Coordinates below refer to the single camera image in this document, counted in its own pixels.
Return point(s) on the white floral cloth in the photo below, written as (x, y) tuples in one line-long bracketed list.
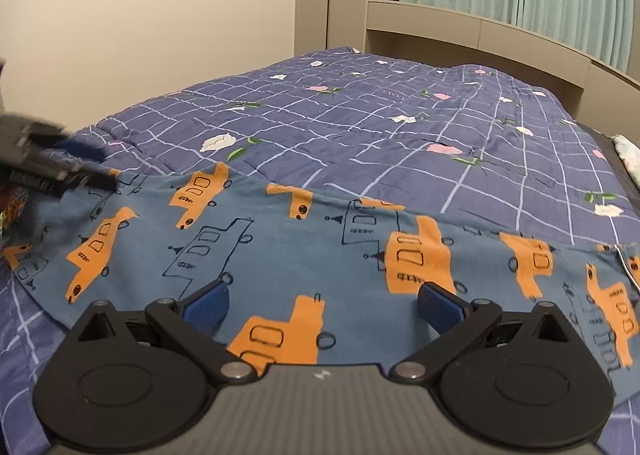
[(629, 155)]

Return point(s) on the colourful patterned object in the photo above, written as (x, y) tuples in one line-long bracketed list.
[(11, 207)]

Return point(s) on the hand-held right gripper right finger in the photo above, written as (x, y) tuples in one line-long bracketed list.
[(440, 307)]

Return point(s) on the blue pants with orange print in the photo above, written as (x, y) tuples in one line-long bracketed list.
[(325, 255)]

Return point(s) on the beige headboard cabinet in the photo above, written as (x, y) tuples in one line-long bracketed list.
[(475, 35)]

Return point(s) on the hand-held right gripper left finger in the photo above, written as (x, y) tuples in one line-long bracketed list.
[(207, 307)]

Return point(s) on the purple plaid floral blanket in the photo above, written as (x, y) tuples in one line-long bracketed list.
[(350, 135)]

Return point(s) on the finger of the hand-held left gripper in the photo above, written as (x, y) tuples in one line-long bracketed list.
[(82, 151), (95, 180)]

